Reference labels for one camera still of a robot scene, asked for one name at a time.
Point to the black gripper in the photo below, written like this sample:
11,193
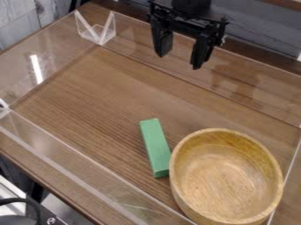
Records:
192,18

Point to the green rectangular block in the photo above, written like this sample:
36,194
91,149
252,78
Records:
157,147

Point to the brown wooden bowl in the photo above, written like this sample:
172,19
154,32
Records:
225,178

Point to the clear acrylic corner bracket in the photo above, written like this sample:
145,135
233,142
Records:
99,34

